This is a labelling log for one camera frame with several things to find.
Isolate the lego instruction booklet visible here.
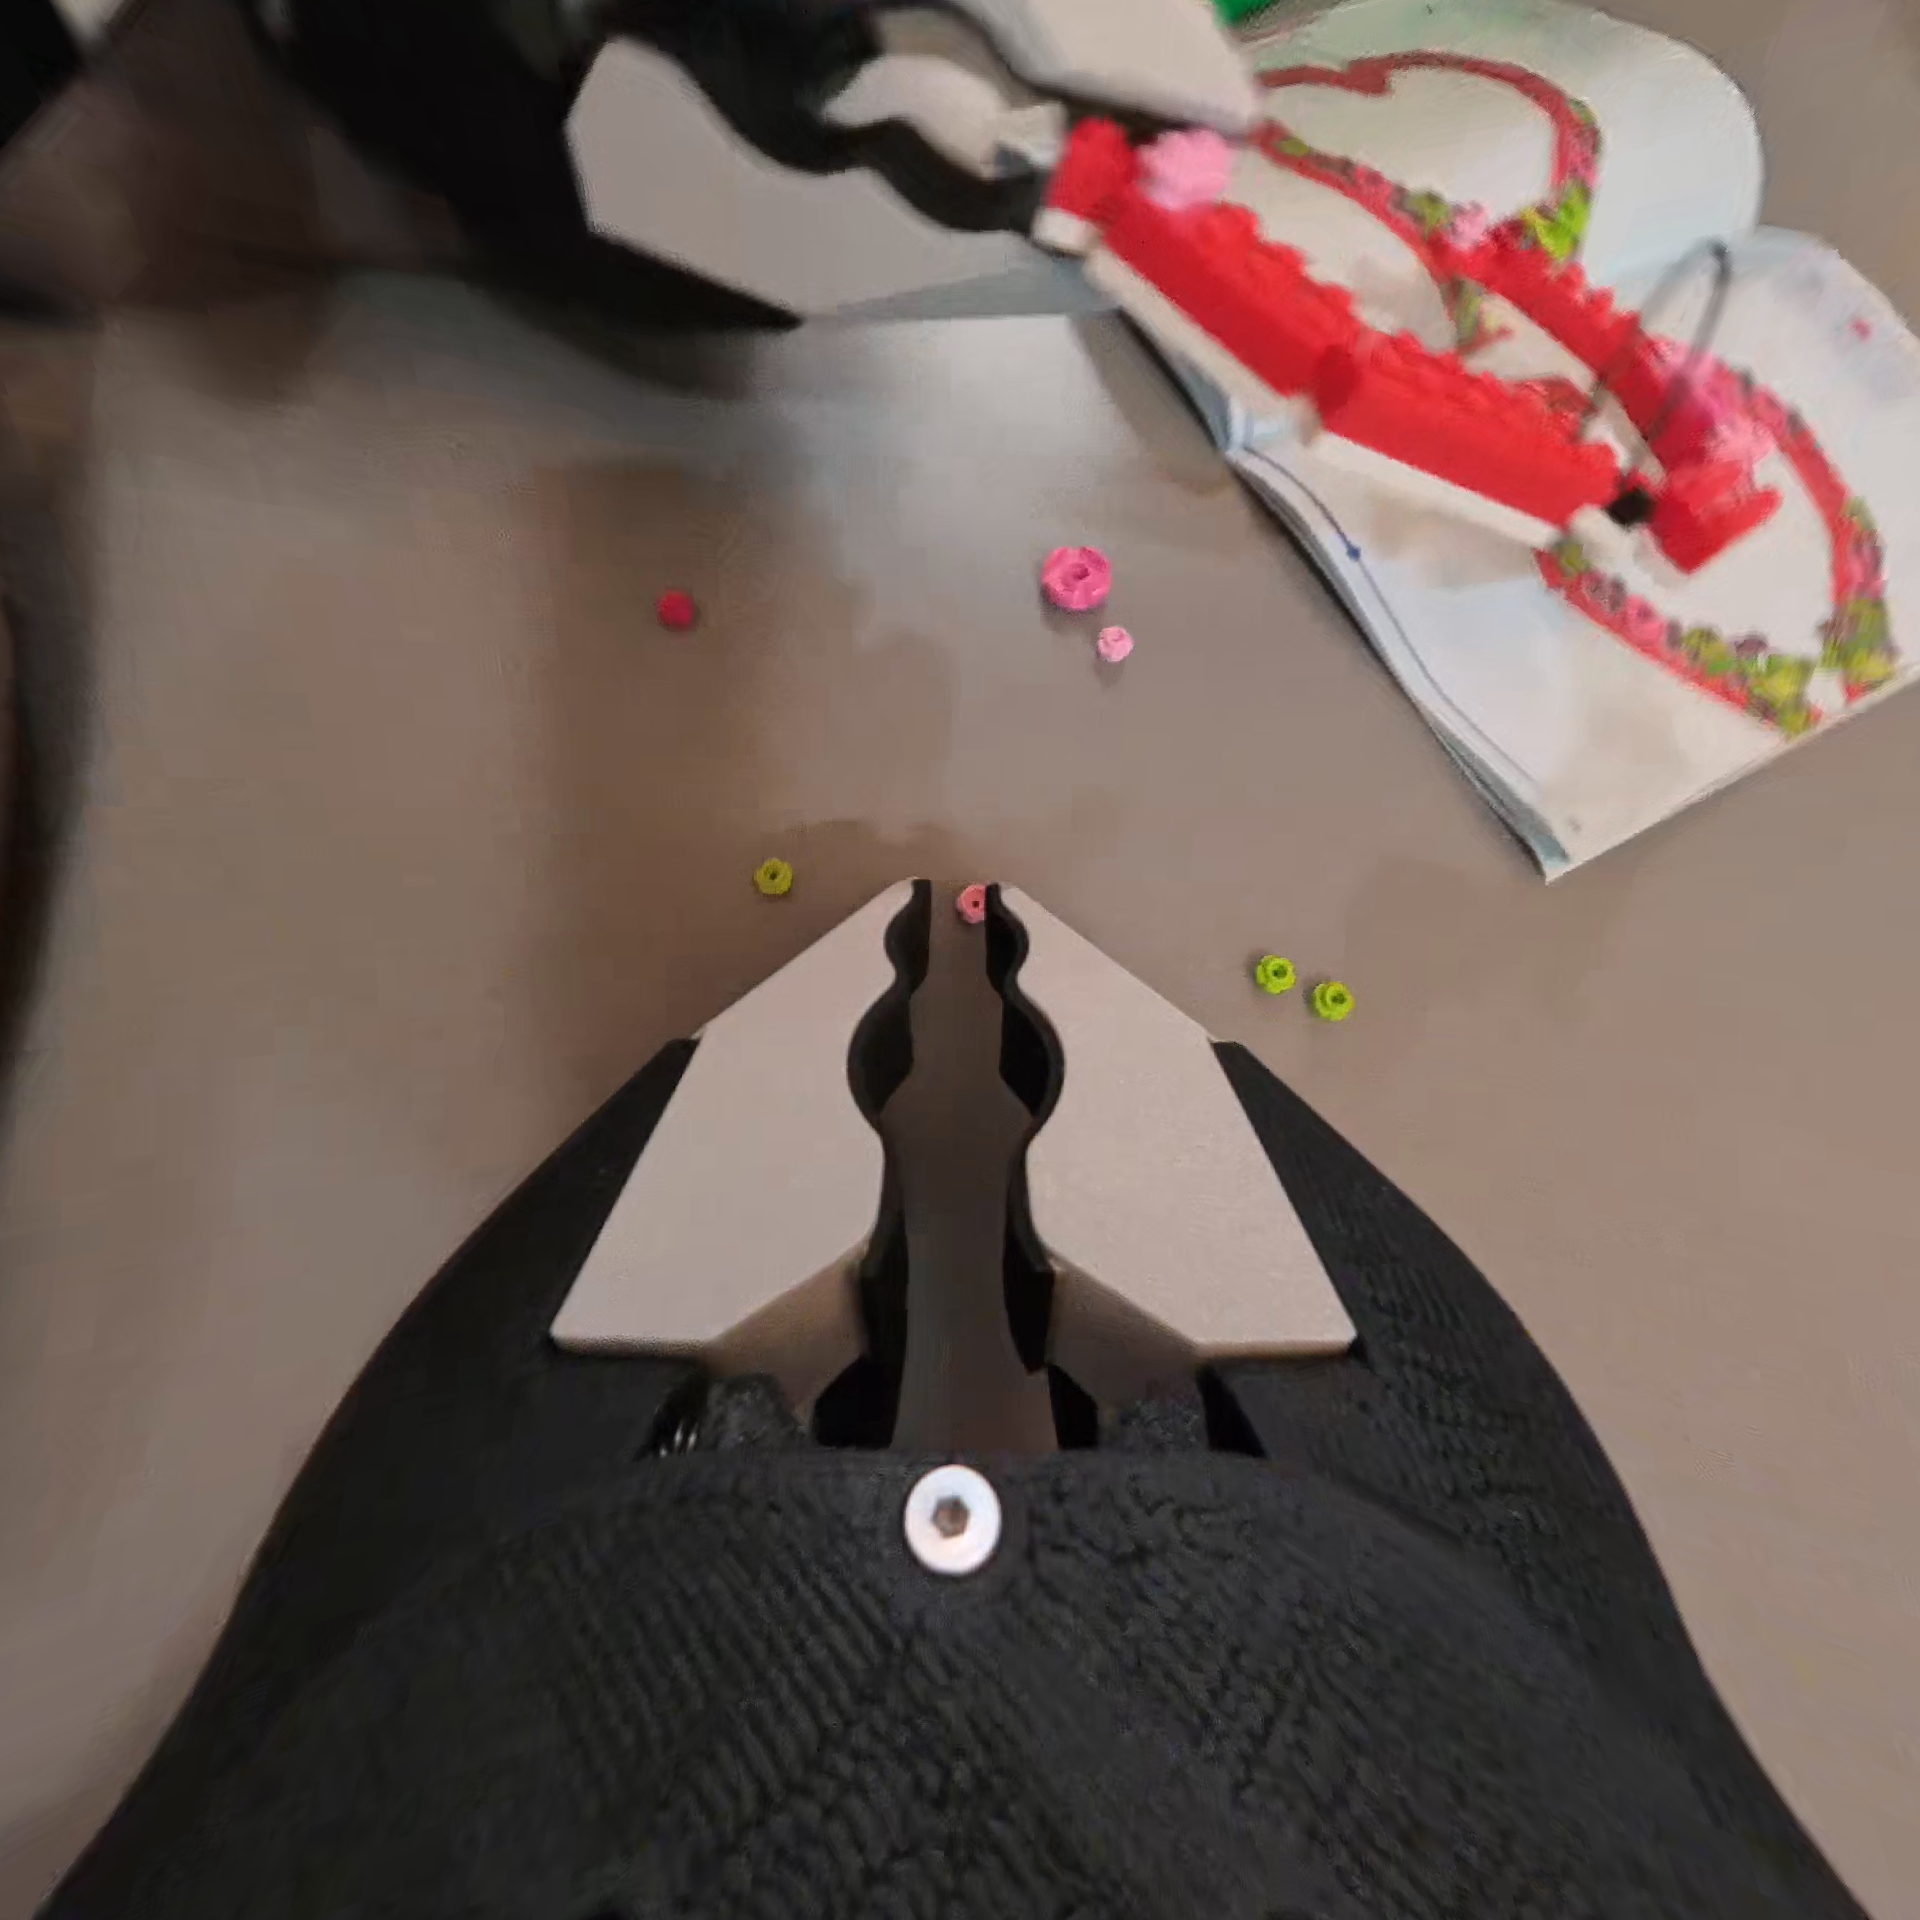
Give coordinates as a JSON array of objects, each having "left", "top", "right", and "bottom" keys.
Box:
[{"left": 1119, "top": 0, "right": 1920, "bottom": 885}]

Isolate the red lego heart frame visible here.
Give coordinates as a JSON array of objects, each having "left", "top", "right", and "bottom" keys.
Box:
[{"left": 1031, "top": 117, "right": 1789, "bottom": 580}]

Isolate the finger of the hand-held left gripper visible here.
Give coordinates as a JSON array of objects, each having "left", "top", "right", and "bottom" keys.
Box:
[
  {"left": 821, "top": 0, "right": 1261, "bottom": 179},
  {"left": 569, "top": 38, "right": 1115, "bottom": 323}
]

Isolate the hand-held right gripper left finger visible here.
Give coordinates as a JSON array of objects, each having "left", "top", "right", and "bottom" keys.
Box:
[{"left": 548, "top": 879, "right": 933, "bottom": 1435}]

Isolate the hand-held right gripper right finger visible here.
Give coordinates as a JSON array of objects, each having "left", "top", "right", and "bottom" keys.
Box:
[{"left": 982, "top": 882, "right": 1358, "bottom": 1418}]

